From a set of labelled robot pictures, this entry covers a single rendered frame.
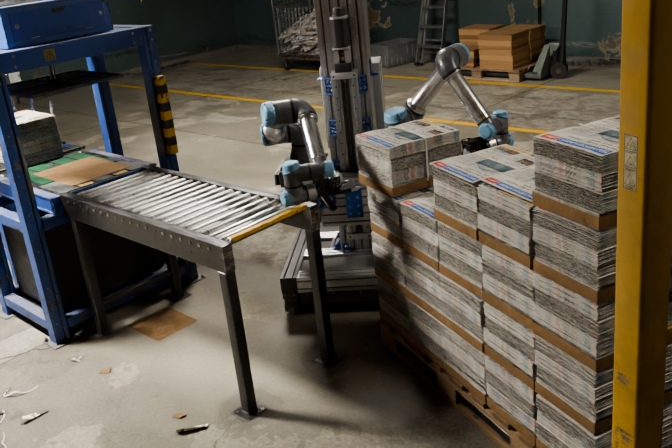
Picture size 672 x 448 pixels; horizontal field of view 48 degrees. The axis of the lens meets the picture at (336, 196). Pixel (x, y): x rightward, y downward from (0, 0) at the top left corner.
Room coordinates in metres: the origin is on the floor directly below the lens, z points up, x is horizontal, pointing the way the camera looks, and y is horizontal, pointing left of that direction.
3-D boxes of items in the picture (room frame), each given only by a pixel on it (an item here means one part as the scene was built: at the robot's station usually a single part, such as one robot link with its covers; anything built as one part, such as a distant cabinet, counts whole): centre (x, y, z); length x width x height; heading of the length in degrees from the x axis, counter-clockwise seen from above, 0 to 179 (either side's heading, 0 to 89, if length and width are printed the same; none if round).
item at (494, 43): (9.54, -2.18, 0.28); 1.20 x 0.83 x 0.57; 45
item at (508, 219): (2.42, -0.72, 0.95); 0.38 x 0.29 x 0.23; 113
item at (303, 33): (11.37, -0.05, 0.85); 1.21 x 0.83 x 1.71; 45
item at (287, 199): (3.08, 0.18, 0.88); 0.11 x 0.08 x 0.09; 115
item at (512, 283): (2.81, -0.55, 0.42); 1.17 x 0.39 x 0.83; 23
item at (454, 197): (2.69, -0.60, 0.95); 0.38 x 0.29 x 0.23; 113
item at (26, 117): (4.57, 1.88, 0.93); 0.38 x 0.30 x 0.26; 45
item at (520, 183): (2.43, -0.73, 1.06); 0.37 x 0.28 x 0.01; 113
